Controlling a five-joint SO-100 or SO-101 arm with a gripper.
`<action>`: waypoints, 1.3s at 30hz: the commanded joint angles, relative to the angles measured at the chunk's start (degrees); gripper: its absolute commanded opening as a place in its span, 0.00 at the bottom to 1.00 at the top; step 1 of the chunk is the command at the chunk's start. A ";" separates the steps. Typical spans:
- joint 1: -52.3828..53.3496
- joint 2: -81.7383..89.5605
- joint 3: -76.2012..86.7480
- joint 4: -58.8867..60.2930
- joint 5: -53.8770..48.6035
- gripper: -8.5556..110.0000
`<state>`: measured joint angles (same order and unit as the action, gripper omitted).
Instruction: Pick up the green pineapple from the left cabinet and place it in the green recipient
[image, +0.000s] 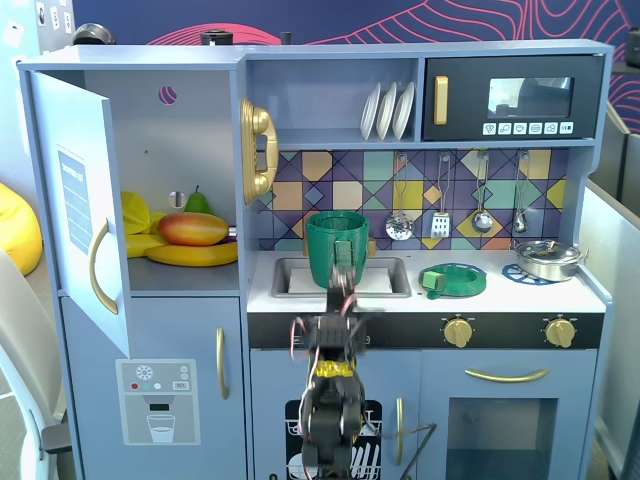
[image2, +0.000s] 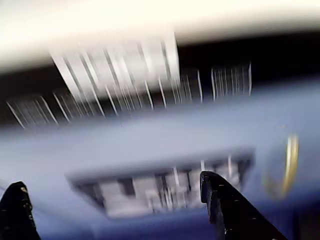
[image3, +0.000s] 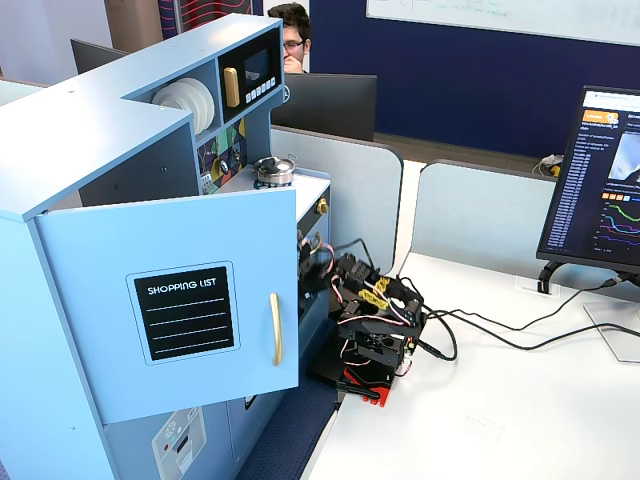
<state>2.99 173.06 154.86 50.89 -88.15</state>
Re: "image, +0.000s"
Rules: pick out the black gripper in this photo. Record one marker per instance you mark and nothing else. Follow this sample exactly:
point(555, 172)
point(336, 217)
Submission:
point(338, 299)

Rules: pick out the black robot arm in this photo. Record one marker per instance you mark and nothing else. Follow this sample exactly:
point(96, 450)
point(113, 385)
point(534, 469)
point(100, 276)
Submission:
point(332, 400)

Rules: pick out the blue cabinet door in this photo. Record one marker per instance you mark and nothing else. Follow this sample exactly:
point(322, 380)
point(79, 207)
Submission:
point(55, 125)

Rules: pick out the green 3D-printed cup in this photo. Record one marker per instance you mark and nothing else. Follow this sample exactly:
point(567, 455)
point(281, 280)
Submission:
point(320, 252)

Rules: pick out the grey toy sink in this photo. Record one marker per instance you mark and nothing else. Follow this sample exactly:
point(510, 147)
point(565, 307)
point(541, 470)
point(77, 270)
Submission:
point(280, 280)

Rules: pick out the steel skimmer spoon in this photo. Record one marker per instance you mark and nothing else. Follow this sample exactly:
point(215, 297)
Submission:
point(400, 227)

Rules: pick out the steel slotted spatula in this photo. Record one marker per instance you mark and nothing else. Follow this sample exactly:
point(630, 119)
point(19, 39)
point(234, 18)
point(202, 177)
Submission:
point(440, 226)

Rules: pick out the gold stove knob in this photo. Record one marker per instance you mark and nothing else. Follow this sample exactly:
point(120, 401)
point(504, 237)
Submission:
point(458, 334)
point(560, 334)

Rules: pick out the yellow toy banana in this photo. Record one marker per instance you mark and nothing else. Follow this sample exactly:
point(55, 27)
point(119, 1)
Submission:
point(200, 256)

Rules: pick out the black dishwasher sticker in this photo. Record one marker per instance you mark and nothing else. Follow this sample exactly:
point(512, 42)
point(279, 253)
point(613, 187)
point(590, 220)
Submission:
point(372, 425)

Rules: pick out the steel ladle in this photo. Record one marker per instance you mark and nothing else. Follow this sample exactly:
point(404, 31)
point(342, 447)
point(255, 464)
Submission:
point(482, 222)

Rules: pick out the red yellow toy mango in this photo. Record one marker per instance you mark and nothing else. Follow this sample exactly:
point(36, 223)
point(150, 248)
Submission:
point(192, 229)

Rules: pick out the green toy pear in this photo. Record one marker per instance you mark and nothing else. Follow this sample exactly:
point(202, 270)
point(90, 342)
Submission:
point(196, 202)

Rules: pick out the blue round trivet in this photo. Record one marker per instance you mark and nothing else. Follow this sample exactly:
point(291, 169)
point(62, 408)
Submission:
point(510, 274)

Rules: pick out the white toy plate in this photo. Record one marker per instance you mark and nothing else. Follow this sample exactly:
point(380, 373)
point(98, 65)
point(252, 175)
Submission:
point(386, 112)
point(404, 110)
point(369, 115)

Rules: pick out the gold toy telephone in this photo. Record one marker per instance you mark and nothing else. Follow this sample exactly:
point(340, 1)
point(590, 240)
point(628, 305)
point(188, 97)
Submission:
point(260, 120)

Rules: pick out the steel pot with lid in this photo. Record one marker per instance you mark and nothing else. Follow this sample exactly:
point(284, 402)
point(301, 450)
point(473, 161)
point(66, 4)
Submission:
point(545, 262)

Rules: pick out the yellow toy fruit piece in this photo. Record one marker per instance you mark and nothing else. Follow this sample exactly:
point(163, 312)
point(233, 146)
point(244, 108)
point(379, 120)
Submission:
point(140, 246)

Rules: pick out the yellow toy star fruit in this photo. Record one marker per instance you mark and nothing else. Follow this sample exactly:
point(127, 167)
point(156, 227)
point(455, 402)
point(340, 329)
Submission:
point(134, 215)

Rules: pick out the water dispenser sticker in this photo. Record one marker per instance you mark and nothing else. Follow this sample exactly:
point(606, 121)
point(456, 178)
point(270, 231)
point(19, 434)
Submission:
point(157, 405)

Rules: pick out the black toy microwave door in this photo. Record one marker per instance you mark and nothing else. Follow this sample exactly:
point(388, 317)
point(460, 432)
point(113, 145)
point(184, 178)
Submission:
point(465, 70)

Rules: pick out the small black cylinder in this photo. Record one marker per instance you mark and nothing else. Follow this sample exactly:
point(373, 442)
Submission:
point(286, 40)

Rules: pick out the blue toy kitchen unit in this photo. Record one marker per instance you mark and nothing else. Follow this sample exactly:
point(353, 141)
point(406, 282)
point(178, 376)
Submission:
point(585, 200)

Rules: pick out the black round jar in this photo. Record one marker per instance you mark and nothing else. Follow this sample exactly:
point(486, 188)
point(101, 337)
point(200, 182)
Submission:
point(217, 38)

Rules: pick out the shopping list sticker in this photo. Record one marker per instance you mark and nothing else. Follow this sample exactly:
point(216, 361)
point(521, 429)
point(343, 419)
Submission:
point(75, 200)

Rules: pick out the white office chair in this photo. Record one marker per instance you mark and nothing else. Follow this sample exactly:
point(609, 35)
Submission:
point(25, 350)

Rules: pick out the yellow beanbag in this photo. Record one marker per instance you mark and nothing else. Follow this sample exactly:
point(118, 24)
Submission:
point(20, 235)

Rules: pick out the black round helmet object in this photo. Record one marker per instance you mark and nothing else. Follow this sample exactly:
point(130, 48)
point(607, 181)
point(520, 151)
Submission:
point(92, 35)

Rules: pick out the white wall card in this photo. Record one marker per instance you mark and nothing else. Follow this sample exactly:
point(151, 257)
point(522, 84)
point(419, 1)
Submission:
point(13, 33)

